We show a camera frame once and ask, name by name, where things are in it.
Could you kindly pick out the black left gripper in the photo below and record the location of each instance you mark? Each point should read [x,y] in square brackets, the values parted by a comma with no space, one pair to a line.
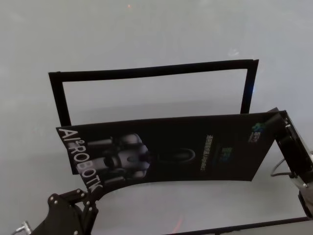
[61,218]

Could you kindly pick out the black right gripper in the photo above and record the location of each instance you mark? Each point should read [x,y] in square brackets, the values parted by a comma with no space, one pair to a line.
[293,151]

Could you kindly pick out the black robot print poster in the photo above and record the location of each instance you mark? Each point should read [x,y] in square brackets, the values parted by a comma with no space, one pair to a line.
[183,151]

